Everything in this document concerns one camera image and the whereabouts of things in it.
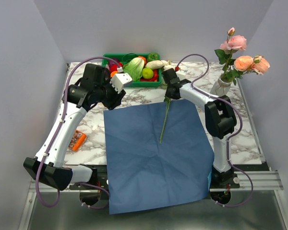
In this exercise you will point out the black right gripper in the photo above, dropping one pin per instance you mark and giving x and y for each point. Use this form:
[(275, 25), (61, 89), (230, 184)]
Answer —
[(167, 95)]

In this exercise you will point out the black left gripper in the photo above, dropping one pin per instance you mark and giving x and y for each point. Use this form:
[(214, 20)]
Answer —
[(116, 98)]

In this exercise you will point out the pink artificial flower bouquet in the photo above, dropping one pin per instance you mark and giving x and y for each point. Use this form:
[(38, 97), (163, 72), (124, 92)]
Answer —
[(167, 100)]

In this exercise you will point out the peach artificial rose stem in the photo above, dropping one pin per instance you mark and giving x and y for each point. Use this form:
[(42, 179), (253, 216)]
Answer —
[(244, 65)]

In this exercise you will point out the pink artificial rose stem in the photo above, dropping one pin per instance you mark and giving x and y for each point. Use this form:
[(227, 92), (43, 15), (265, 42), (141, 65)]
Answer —
[(233, 44)]

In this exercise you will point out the blue wrapping paper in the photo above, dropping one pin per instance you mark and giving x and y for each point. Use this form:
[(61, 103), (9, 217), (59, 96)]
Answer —
[(144, 174)]

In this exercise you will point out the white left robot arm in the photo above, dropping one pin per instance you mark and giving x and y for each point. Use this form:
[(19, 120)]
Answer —
[(56, 144)]

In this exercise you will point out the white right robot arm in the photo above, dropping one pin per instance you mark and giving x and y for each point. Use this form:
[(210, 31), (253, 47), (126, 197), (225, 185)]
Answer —
[(219, 117)]

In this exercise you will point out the white ribbed vase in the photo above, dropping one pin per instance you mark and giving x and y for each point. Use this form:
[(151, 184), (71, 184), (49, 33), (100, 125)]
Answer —
[(220, 87)]

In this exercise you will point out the red toy chili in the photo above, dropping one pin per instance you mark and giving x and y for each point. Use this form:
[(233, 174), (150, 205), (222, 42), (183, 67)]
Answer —
[(154, 78)]

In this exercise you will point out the orange toy fruit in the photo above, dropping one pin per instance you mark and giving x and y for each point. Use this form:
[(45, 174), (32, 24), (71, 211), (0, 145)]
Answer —
[(113, 73)]

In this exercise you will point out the red toy pepper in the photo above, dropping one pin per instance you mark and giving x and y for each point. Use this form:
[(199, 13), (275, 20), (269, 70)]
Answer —
[(114, 67)]

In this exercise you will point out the beige toy potato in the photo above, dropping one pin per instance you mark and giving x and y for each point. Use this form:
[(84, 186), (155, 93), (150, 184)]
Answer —
[(156, 64)]

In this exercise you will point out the purple toy onion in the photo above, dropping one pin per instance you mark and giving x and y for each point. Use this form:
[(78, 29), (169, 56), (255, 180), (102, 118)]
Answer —
[(113, 61)]

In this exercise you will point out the green toy lime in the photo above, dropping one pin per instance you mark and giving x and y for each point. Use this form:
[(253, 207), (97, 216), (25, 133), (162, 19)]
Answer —
[(147, 73)]

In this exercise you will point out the green plastic basket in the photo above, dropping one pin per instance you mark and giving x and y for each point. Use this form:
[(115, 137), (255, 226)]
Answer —
[(125, 58)]

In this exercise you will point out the green toy bell pepper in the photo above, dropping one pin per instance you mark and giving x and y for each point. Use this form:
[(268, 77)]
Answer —
[(152, 57)]

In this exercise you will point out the green toy cabbage leaf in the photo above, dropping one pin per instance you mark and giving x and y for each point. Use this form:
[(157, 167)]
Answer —
[(134, 68)]

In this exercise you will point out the orange snack box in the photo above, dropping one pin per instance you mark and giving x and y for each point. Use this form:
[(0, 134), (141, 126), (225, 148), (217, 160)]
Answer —
[(77, 141)]

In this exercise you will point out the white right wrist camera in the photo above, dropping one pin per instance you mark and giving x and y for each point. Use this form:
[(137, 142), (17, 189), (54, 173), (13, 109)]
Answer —
[(181, 74)]

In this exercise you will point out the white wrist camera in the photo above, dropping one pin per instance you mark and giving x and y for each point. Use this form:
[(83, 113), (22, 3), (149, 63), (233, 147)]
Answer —
[(120, 80), (181, 74)]

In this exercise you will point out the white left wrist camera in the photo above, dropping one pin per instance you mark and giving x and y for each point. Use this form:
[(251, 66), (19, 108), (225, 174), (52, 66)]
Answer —
[(120, 80)]

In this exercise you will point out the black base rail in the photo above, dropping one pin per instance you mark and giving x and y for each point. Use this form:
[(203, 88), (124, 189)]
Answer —
[(95, 176)]

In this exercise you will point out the aluminium frame rail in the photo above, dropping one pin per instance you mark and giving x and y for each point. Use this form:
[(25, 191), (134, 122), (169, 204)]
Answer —
[(262, 180)]

